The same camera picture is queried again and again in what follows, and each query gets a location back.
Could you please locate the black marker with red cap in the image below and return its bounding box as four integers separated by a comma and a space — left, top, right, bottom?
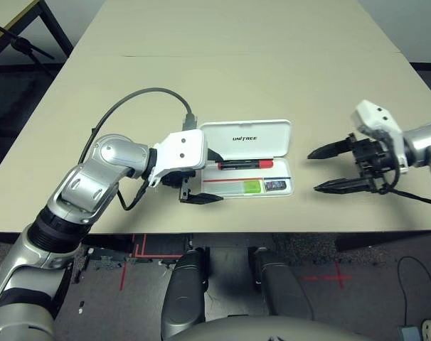
216, 158, 275, 171

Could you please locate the grey robot leg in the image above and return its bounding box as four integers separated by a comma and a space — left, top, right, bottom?
249, 247, 316, 320
161, 248, 208, 337

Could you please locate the thin black floor cable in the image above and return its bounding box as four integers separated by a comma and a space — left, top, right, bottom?
396, 256, 431, 326

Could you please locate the grey robot right leg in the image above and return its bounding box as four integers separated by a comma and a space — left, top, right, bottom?
249, 247, 316, 320

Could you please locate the black tripod stand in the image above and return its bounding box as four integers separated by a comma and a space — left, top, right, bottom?
0, 19, 56, 81

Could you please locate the white Unitree pencil case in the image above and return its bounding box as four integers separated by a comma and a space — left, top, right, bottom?
198, 119, 295, 197

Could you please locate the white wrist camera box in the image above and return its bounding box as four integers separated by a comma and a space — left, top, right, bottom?
147, 129, 208, 188
349, 99, 410, 175

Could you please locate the grey robot torso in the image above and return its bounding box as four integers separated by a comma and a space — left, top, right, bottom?
167, 315, 380, 341

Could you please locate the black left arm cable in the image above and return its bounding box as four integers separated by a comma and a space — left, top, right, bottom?
79, 87, 198, 211

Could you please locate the green capped white highlighter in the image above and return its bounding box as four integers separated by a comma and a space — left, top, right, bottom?
215, 180, 262, 195

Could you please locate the grey robot left leg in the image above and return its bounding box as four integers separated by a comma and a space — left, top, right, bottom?
161, 248, 208, 337

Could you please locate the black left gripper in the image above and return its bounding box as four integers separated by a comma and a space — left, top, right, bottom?
161, 148, 225, 206

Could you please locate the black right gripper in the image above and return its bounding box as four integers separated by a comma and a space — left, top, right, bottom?
307, 133, 401, 195

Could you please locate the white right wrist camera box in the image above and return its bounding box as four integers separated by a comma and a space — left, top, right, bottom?
349, 99, 410, 175

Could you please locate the side table with black frame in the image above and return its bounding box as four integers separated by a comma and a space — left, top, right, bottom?
0, 0, 74, 68

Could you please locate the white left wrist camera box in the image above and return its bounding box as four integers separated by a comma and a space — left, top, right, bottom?
147, 129, 208, 188

